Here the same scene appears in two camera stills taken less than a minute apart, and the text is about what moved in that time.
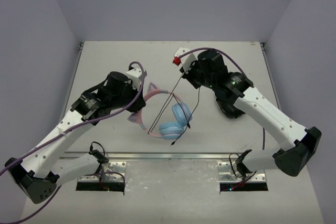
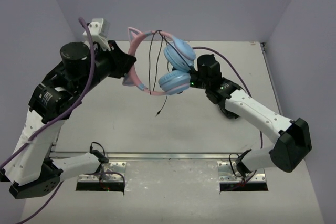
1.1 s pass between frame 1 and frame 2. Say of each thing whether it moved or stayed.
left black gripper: moved
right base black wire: stayed
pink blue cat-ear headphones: moved
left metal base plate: stayed
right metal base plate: stayed
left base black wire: stayed
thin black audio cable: moved
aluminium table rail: stayed
